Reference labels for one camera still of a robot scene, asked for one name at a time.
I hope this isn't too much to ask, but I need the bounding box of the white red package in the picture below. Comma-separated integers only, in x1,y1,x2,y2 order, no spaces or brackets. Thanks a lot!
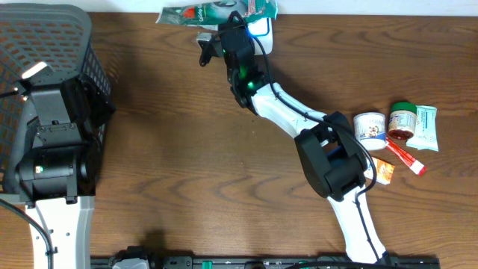
156,0,278,25

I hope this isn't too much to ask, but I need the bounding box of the white blue labelled jar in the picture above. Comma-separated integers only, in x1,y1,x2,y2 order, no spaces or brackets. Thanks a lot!
353,112,386,151

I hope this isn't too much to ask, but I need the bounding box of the green lid white jar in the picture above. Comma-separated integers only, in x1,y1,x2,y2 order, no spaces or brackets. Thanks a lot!
388,102,418,140

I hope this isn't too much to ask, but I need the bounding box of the small orange carton box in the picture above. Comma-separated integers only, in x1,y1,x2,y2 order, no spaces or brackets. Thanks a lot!
364,157,395,185

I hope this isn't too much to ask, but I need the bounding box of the red coffee stick sachet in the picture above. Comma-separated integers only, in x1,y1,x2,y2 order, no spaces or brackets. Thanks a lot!
385,137,426,176

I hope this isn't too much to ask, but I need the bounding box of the teal white snack packet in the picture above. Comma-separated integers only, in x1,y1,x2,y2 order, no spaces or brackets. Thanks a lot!
406,105,439,152

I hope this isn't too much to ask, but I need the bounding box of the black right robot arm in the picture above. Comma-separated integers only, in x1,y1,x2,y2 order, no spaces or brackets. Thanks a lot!
217,11,388,265

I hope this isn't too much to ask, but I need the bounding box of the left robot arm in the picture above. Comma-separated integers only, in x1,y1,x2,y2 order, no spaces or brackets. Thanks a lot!
14,75,115,268

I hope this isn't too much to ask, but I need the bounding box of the white barcode scanner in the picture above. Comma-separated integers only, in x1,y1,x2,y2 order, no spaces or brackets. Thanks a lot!
248,18,273,55

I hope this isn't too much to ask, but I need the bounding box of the grey plastic mesh basket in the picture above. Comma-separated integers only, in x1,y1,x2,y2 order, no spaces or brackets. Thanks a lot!
1,3,111,194

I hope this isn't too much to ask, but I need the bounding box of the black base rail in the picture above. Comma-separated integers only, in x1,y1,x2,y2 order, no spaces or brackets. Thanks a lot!
90,246,441,269

